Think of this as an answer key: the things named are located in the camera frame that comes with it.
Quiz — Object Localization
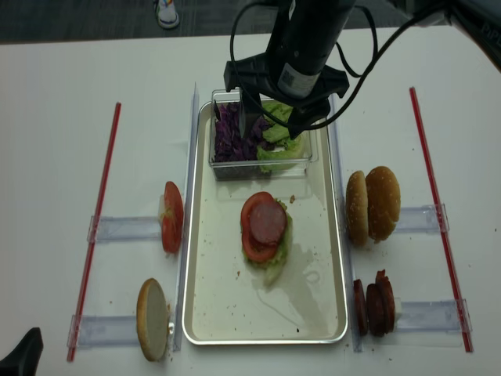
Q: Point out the clear bun bottom holder rail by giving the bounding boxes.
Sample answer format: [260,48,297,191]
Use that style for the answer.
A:
[67,315,139,349]

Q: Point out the left clear divider rail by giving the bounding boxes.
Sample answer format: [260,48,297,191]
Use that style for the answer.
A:
[171,84,200,352]

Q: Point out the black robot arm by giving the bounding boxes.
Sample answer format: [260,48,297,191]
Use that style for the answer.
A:
[224,1,500,138]

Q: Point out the clear bun top holder rail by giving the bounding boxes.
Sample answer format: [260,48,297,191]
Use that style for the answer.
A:
[394,204,449,233]

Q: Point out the sesame bun left half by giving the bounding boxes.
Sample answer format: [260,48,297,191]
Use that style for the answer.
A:
[345,171,369,247]

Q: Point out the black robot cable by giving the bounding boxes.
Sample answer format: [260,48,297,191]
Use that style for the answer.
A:
[229,0,470,131]

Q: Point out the lettuce leaf on burger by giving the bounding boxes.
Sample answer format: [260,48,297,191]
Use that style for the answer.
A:
[242,198,293,287]

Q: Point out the white metal tray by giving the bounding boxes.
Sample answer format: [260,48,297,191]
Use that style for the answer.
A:
[182,103,348,345]

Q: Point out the right clear divider rail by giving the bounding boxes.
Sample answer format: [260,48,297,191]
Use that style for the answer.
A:
[328,121,363,353]

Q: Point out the clear plastic salad container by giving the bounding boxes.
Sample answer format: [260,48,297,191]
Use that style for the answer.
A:
[208,90,318,180]

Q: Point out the clear tomato holder rail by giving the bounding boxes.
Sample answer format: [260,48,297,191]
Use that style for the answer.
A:
[87,215,161,244]

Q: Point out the right red strip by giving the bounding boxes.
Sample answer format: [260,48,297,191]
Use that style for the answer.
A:
[409,87,474,353]

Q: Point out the clear sausage holder rail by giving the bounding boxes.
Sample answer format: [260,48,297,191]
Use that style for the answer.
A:
[394,298,472,334]

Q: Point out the red strip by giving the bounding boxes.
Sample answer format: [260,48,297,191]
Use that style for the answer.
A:
[409,87,474,353]
[67,102,121,363]

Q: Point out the black object at corner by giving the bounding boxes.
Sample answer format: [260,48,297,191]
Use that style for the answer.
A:
[0,327,44,376]

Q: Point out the clear divider rail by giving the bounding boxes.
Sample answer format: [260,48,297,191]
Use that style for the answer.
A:
[171,84,200,352]
[328,121,363,353]

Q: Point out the tomato slice on burger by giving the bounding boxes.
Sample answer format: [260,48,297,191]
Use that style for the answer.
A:
[240,191,289,264]

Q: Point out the middle sausage slice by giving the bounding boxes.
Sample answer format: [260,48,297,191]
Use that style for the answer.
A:
[366,284,387,337]

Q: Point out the upright tomato slice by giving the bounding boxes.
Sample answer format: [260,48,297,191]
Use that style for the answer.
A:
[160,181,184,254]

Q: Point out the green lettuce in container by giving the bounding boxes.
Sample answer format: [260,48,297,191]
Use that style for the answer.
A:
[257,101,306,161]

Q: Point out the sausage patty slice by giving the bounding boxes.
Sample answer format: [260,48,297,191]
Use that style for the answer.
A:
[249,200,287,245]

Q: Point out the upright bottom bun half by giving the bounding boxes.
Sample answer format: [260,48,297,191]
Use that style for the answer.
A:
[136,278,170,362]

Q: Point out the left red strip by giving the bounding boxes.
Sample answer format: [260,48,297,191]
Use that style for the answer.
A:
[67,102,121,363]

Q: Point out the clear bun holder rail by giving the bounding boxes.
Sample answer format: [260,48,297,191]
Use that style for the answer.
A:
[394,204,449,233]
[67,315,139,349]

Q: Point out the front sausage slice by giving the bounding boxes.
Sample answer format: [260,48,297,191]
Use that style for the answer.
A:
[354,279,369,336]

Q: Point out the brown bun right half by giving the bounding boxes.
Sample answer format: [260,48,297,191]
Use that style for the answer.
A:
[366,166,401,243]

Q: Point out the purple cabbage pieces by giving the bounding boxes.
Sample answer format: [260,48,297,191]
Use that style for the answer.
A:
[213,102,275,162]

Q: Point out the back sausage slice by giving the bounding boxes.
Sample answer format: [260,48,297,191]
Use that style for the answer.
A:
[375,269,395,334]

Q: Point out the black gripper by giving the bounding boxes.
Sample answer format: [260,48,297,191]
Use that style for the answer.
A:
[223,53,349,139]

